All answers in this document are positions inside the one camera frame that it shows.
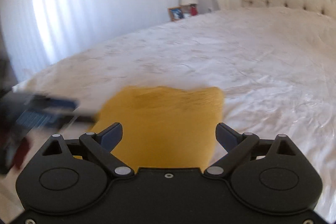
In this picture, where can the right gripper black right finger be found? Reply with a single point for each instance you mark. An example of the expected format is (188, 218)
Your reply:
(272, 176)

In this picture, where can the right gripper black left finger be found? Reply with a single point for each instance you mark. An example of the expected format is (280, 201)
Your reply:
(68, 175)

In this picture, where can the yellow knit garment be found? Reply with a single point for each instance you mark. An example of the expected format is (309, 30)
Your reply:
(164, 127)

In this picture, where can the white embroidered bedspread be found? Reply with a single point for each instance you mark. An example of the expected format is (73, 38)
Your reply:
(275, 66)

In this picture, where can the white sheer curtain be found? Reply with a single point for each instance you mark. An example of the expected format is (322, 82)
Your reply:
(86, 3)

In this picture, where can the wooden picture frame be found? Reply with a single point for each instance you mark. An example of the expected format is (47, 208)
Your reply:
(175, 13)

